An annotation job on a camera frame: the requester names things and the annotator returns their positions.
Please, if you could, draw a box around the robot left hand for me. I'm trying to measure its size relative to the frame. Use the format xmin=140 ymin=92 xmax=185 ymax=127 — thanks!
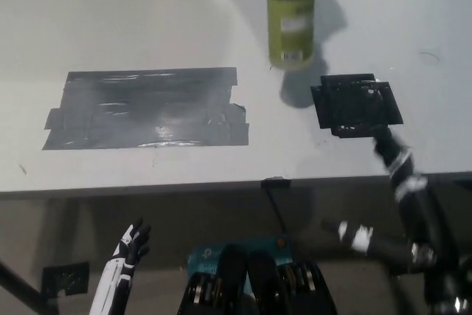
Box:
xmin=111 ymin=218 xmax=153 ymax=270

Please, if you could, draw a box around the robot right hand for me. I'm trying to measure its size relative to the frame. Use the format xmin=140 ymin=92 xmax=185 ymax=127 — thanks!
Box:
xmin=319 ymin=133 xmax=448 ymax=269

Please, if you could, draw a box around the green label spray bottle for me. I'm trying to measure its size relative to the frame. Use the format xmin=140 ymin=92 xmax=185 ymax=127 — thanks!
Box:
xmin=265 ymin=0 xmax=316 ymax=72

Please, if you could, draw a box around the black tape square spot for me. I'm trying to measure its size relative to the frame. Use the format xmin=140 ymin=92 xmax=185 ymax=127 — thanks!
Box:
xmin=310 ymin=73 xmax=405 ymax=140

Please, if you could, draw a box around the robot torso black teal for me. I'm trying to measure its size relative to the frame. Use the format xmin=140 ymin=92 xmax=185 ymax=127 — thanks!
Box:
xmin=178 ymin=233 xmax=339 ymax=315

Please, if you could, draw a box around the black floor tape patch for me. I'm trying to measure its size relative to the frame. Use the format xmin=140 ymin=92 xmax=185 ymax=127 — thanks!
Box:
xmin=41 ymin=260 xmax=91 ymax=303

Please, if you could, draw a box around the black table leg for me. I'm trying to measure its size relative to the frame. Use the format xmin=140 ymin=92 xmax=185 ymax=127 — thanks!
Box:
xmin=0 ymin=255 xmax=51 ymax=315

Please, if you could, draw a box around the large grey duct tape patch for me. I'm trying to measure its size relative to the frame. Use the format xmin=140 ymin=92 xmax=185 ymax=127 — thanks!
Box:
xmin=41 ymin=66 xmax=250 ymax=152

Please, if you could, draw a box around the black cable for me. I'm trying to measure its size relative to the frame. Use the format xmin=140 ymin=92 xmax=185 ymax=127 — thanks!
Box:
xmin=264 ymin=186 xmax=291 ymax=237

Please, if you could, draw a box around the black cable clip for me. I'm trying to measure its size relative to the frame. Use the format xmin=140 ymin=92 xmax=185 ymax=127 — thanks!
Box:
xmin=260 ymin=178 xmax=292 ymax=189

